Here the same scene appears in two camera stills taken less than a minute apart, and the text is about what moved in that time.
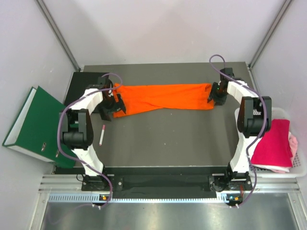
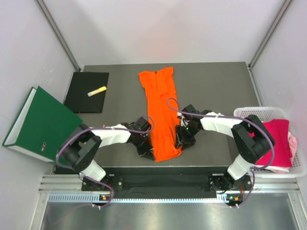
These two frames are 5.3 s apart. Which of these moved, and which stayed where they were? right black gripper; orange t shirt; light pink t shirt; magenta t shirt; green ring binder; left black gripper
Moved: orange t shirt; left black gripper; right black gripper
Stayed: light pink t shirt; magenta t shirt; green ring binder
